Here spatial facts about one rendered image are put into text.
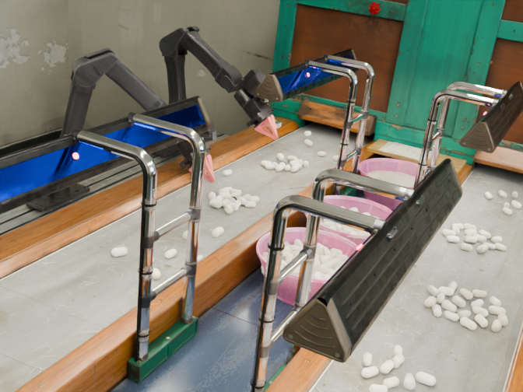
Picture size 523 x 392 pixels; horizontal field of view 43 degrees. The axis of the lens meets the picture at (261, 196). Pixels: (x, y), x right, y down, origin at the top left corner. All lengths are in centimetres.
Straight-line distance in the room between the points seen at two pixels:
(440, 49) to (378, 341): 133
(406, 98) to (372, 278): 168
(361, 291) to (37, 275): 85
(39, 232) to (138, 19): 252
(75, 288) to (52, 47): 294
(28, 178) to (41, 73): 314
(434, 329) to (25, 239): 92
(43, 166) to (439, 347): 83
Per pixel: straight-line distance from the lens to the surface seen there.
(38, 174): 110
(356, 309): 79
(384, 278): 88
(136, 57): 401
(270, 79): 178
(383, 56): 249
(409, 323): 144
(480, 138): 163
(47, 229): 162
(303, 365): 121
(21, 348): 127
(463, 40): 241
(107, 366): 122
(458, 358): 138
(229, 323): 145
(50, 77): 427
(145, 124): 125
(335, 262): 162
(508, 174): 253
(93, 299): 139
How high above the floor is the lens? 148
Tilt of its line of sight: 23 degrees down
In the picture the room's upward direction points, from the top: 7 degrees clockwise
